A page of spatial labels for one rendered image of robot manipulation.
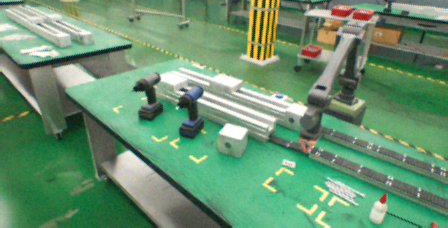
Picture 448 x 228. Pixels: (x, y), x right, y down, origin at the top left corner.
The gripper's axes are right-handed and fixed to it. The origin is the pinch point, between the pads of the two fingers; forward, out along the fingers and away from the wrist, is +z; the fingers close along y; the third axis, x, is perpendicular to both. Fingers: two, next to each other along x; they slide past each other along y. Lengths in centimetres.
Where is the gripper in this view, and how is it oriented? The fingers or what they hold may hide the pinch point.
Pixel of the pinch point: (307, 147)
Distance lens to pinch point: 129.4
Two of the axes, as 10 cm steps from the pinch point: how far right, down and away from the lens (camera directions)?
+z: -0.4, 8.9, 4.5
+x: 8.0, 3.0, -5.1
